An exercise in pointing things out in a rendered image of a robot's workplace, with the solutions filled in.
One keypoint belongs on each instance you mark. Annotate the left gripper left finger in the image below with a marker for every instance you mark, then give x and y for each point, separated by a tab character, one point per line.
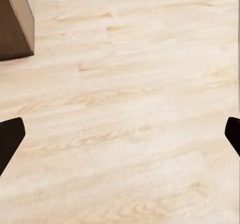
12	132

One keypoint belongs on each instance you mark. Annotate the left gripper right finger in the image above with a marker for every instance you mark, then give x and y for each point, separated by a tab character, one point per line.
232	132

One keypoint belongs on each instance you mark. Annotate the cabinet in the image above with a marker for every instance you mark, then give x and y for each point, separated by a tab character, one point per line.
17	30

